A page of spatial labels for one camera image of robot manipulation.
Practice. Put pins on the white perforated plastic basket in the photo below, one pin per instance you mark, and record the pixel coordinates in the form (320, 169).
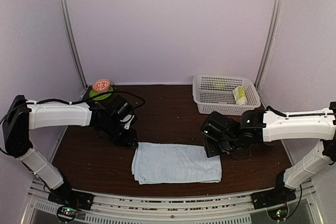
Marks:
(216, 93)

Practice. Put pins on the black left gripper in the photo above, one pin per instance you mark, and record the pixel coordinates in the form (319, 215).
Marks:
(128, 141)

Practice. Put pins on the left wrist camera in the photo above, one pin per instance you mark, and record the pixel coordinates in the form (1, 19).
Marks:
(129, 120)

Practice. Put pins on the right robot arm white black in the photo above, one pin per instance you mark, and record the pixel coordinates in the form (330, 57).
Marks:
(225, 135)

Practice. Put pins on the red patterned ceramic bowl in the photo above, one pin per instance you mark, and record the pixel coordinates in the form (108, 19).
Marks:
(101, 86)

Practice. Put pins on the aluminium frame post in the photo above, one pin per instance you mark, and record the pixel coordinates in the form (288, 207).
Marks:
(269, 44)
(72, 43)

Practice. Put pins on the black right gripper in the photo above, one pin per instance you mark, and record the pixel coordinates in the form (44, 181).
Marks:
(210, 149)

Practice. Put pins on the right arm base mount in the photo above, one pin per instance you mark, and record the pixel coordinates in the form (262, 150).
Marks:
(276, 201)

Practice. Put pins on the left aluminium frame post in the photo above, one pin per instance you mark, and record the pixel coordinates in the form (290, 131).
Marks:
(72, 43)

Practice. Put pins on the front aluminium rail panel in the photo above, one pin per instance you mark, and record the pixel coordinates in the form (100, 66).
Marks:
(227, 208)

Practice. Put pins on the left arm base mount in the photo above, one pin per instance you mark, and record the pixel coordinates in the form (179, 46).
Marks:
(71, 202)

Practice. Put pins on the light blue towel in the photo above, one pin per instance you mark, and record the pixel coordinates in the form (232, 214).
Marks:
(174, 164)

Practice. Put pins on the green plate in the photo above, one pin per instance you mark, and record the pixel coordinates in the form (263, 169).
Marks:
(100, 96)

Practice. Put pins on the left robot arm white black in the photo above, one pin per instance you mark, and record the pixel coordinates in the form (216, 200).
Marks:
(26, 115)

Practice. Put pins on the green crocodile pattern towel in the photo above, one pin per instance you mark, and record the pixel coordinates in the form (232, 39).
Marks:
(239, 95)

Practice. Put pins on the right aluminium frame post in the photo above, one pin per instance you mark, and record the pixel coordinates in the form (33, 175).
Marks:
(269, 44)

